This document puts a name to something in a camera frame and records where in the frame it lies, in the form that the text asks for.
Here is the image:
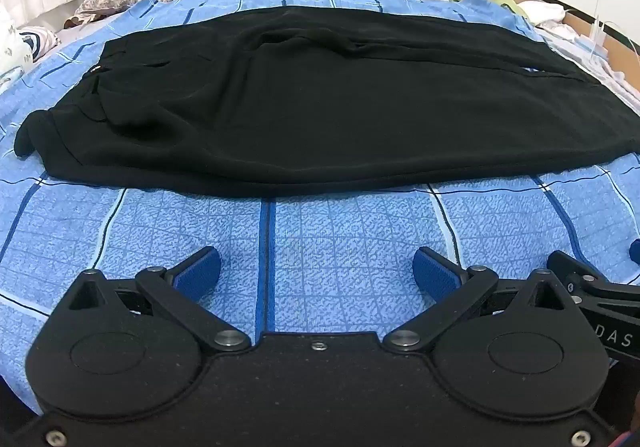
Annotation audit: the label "striped cloth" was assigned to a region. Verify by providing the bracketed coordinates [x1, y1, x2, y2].
[19, 26, 62, 62]

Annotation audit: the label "white cloth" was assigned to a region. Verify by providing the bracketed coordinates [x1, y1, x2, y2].
[520, 1, 571, 30]

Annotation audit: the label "white patterned quilt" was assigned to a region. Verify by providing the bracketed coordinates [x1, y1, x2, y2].
[0, 7, 38, 95]

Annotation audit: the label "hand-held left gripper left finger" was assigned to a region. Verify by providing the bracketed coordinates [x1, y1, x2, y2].
[67, 246, 252, 354]

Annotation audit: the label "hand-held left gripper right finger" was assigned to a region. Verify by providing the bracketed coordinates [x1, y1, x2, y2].
[381, 246, 577, 354]

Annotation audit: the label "blue checked blanket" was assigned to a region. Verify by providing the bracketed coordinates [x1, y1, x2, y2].
[0, 0, 640, 415]

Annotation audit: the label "black pants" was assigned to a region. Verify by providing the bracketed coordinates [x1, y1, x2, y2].
[14, 2, 640, 200]

